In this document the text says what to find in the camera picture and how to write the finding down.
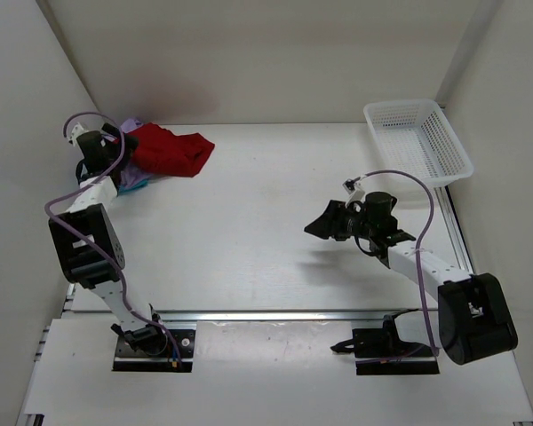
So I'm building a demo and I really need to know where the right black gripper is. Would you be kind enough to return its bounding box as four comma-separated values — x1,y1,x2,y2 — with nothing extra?
306,201,377,241

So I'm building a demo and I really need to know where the purple t shirt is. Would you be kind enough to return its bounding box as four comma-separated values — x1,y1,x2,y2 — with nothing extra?
119,118,152,187

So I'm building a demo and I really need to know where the red t shirt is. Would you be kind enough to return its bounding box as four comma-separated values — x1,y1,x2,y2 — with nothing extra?
129,122,215,178

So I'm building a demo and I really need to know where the teal t shirt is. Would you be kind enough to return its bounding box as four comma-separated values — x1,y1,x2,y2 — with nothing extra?
117,179,149,195

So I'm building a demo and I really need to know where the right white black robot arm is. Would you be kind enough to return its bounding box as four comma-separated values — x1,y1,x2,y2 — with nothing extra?
304,192,519,365

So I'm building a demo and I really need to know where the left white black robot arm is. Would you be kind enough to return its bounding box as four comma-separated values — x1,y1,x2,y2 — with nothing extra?
48,122,169,358

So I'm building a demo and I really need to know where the white plastic basket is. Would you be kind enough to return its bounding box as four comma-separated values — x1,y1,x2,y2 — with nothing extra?
363,99,474,188

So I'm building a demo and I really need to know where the aluminium rail front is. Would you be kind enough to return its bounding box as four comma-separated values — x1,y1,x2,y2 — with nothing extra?
160,309,402,322

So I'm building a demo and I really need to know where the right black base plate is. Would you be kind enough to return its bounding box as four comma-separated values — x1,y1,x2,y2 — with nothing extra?
352,328,440,376

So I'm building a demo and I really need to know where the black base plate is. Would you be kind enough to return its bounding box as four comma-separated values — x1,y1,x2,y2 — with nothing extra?
111,324,196,373
352,328,440,376

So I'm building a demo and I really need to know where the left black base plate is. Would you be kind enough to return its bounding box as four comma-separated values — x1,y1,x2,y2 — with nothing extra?
111,324,196,373

